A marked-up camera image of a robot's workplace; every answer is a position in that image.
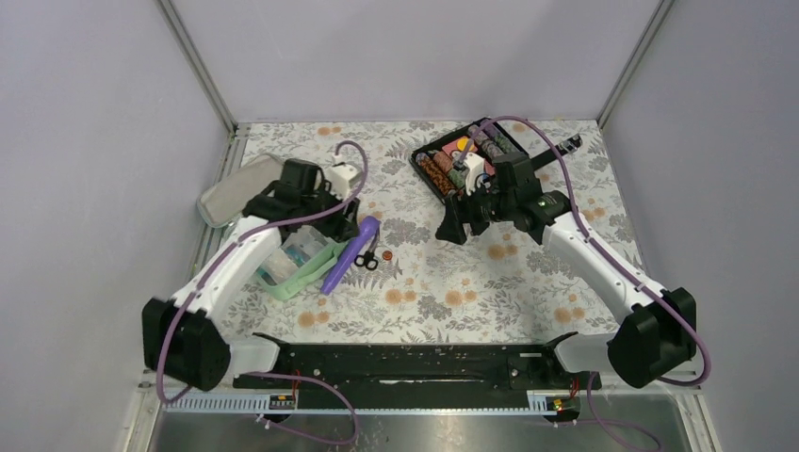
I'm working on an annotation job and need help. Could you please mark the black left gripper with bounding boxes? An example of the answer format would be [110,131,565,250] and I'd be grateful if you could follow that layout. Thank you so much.
[301,180,360,242]

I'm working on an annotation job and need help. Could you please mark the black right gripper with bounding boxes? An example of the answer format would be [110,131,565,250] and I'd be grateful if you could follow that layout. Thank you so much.
[434,175,515,245]

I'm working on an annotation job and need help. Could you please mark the black handled scissors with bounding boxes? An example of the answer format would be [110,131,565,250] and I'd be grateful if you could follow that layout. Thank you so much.
[353,235,379,271]

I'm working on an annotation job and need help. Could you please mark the mint green medicine kit case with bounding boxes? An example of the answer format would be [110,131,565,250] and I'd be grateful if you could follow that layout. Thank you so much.
[176,155,355,311]

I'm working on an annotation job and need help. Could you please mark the teal item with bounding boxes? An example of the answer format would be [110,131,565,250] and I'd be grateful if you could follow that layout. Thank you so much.
[280,244,318,268]

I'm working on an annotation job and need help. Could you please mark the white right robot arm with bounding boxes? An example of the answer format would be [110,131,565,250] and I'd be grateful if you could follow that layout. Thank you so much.
[435,153,699,388]

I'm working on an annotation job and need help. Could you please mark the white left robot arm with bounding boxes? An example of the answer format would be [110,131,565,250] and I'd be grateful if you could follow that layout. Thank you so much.
[141,158,367,391]

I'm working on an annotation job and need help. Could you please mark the purple flashlight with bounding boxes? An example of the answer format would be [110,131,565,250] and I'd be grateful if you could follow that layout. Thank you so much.
[320,216,381,295]

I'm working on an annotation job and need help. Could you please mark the black poker chip case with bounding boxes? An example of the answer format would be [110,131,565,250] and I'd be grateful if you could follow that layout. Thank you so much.
[410,118,584,214]

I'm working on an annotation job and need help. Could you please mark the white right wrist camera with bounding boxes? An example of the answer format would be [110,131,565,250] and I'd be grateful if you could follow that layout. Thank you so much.
[453,152,485,195]

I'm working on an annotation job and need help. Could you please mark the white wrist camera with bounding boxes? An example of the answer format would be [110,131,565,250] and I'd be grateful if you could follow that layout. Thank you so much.
[453,152,485,195]
[324,157,363,200]

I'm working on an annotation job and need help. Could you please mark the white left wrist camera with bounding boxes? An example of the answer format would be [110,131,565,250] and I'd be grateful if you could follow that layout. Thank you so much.
[324,157,363,200]

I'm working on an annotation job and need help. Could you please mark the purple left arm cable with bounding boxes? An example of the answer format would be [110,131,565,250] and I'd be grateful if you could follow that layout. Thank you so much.
[155,139,369,446]

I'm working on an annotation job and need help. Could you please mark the white slotted cable duct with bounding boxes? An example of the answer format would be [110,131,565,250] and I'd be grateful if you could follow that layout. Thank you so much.
[164,390,579,416]

